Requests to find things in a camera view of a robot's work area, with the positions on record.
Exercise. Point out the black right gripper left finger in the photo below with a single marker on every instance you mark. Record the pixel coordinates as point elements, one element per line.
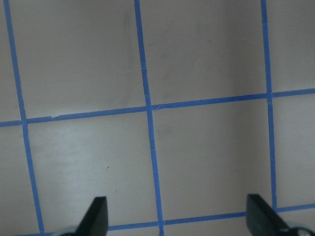
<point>94,222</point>

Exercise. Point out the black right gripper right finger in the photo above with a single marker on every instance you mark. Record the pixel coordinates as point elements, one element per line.
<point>262,220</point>

